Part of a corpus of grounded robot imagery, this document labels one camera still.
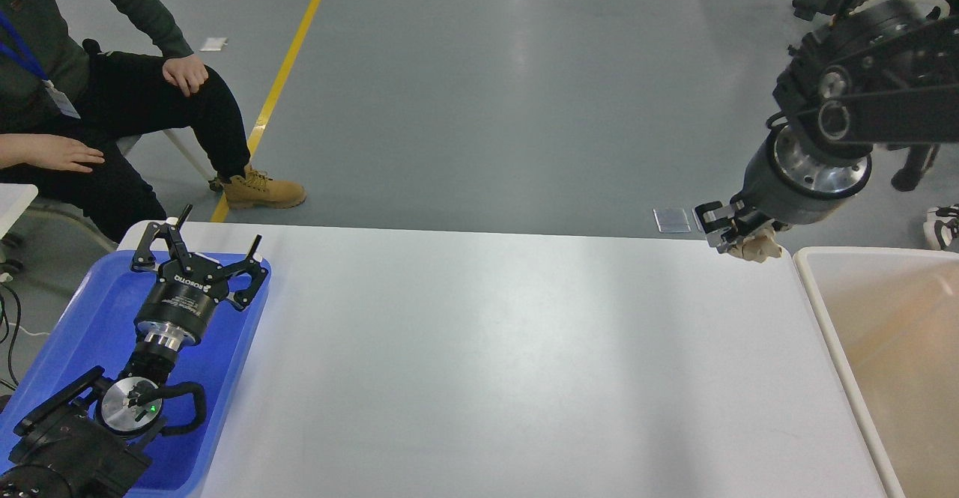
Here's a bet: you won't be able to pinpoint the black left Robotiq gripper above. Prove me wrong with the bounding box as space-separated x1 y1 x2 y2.
130 204 269 346

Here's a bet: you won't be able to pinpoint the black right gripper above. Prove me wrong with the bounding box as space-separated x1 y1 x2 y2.
693 127 872 255

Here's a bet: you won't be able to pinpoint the brown paper ball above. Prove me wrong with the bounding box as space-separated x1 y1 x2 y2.
728 232 782 264

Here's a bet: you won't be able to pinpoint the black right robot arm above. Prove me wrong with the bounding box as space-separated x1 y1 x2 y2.
695 0 957 262

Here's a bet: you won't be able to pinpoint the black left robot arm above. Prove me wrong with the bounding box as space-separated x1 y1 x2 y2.
2 217 270 497

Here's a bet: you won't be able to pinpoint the person's right hand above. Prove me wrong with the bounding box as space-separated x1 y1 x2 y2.
23 134 105 173

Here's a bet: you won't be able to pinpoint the person's left hand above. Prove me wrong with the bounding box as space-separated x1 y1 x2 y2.
162 54 209 97

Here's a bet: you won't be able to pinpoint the left floor socket plate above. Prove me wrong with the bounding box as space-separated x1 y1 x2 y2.
652 207 692 233

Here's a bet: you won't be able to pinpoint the tan work boot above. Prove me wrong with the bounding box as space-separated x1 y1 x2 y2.
213 164 307 209

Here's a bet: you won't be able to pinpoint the white stool under person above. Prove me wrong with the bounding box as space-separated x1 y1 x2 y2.
116 129 219 192

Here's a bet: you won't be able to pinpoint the blue plastic tray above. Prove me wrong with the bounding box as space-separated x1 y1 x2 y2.
2 250 270 497

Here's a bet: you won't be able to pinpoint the white plastic bin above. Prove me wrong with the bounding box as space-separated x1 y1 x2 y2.
794 248 958 497

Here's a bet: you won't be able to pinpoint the white sneaker at right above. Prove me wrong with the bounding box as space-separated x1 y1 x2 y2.
922 204 958 250

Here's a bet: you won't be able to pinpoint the seated person in green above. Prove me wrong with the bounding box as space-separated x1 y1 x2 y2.
0 0 306 243

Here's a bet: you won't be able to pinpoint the blue lanyard with badge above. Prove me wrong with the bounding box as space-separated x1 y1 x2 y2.
0 10 82 120

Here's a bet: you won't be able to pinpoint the black cables at left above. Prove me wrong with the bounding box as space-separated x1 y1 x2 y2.
0 277 46 394

